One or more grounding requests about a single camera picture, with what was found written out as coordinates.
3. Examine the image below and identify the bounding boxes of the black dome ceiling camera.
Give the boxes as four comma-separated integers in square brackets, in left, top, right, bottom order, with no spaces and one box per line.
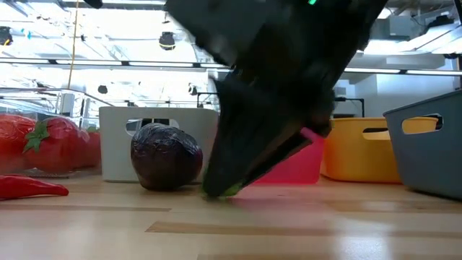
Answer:
[0,25,14,46]
[158,31,177,51]

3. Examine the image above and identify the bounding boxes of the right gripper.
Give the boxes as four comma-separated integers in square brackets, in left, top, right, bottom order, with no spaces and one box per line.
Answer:
[164,0,378,198]

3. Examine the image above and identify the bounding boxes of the long ceiling light strip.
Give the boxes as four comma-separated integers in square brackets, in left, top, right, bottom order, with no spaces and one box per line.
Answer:
[342,67,462,77]
[0,56,232,70]

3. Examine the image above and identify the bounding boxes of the yellow hanging cord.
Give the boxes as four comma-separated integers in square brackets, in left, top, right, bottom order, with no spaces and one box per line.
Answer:
[67,0,79,87]

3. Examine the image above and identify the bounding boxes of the red strawberry green leaves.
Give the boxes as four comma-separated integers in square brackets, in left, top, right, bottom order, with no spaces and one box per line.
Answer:
[85,126,103,169]

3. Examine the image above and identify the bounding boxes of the dark purple cabbage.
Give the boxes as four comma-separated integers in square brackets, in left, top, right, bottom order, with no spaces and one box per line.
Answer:
[130,122,204,192]

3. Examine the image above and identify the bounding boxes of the clear plastic bin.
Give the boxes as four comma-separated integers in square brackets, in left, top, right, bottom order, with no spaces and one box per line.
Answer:
[0,87,113,178]

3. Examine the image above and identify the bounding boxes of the red tomato with green leaf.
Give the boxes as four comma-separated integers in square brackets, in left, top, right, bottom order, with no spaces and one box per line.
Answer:
[22,116,90,174]

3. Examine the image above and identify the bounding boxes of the yellow plastic basket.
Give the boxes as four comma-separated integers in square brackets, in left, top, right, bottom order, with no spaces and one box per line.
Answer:
[318,116,440,184]

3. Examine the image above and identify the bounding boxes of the pink plastic basket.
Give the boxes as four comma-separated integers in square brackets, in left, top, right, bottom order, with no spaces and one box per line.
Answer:
[251,126,326,186]

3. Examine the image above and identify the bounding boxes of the black metal stand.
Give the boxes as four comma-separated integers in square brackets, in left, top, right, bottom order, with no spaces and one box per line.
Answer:
[334,96,366,118]

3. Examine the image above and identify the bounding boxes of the pale grey plastic basket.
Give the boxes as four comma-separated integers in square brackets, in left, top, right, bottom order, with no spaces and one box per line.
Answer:
[98,105,220,183]

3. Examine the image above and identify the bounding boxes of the grey ceiling air unit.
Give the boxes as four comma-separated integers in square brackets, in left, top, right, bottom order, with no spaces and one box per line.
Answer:
[375,14,436,40]

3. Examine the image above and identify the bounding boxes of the small green pepper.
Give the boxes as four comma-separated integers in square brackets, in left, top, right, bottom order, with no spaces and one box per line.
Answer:
[200,182,245,199]

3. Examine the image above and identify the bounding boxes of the long red chili pepper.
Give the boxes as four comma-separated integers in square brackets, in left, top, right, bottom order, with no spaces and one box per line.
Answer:
[0,173,70,201]

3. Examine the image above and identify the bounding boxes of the blue plastic basket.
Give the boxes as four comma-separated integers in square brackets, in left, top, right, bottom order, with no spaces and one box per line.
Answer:
[382,90,462,201]

